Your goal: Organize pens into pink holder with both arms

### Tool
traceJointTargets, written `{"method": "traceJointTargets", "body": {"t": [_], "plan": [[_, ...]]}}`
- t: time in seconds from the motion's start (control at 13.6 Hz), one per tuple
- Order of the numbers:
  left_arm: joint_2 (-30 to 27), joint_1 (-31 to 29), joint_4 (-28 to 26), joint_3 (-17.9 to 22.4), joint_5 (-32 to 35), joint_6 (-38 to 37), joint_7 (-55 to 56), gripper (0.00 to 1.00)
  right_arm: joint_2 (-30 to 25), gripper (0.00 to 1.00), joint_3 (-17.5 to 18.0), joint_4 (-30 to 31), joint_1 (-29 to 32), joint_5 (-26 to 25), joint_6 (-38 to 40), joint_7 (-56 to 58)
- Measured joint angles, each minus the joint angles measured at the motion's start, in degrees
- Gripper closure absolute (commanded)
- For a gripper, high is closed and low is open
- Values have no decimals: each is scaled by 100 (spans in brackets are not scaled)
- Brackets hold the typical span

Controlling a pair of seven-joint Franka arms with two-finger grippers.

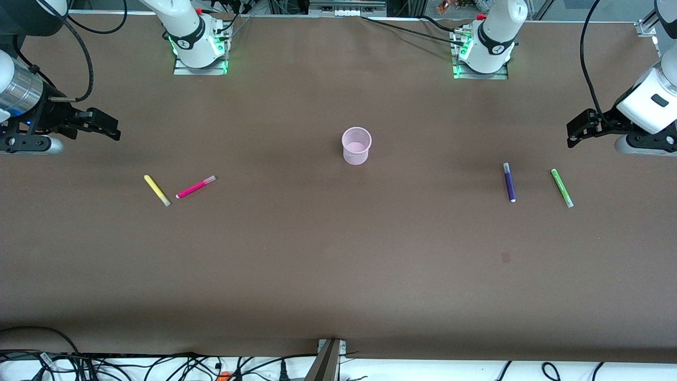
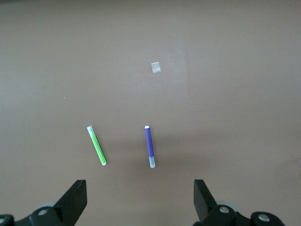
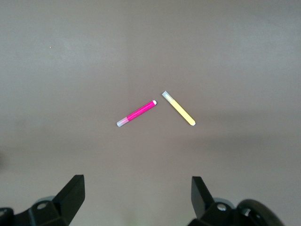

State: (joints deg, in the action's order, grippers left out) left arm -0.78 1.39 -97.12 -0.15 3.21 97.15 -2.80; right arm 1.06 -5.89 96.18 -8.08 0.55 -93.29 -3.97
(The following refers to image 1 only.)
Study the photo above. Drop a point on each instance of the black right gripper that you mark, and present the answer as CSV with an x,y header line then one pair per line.
x,y
51,112

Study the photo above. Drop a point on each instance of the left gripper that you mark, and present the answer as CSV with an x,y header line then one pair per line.
x,y
604,120

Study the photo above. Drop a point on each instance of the purple marker pen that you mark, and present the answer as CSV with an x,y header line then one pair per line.
x,y
509,182

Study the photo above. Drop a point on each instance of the pink marker pen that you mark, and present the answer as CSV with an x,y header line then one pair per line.
x,y
195,187

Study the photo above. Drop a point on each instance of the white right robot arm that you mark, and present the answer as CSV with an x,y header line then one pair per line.
x,y
190,37

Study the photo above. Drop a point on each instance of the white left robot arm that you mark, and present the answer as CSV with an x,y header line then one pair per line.
x,y
494,37

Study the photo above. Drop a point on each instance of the pink mesh pen holder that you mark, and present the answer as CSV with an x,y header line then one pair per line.
x,y
356,148

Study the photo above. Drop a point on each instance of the green marker pen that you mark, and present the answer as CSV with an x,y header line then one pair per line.
x,y
561,188

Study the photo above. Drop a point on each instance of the yellow marker pen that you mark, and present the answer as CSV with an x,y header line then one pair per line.
x,y
156,189

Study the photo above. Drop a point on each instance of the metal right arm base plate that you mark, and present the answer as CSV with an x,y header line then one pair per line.
x,y
200,70

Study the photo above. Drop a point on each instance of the aluminium corner bracket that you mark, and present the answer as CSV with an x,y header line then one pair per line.
x,y
646,26

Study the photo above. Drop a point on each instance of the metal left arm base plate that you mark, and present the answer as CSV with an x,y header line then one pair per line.
x,y
481,75

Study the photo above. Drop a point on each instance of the metal table clamp bracket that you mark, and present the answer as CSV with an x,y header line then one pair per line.
x,y
325,362

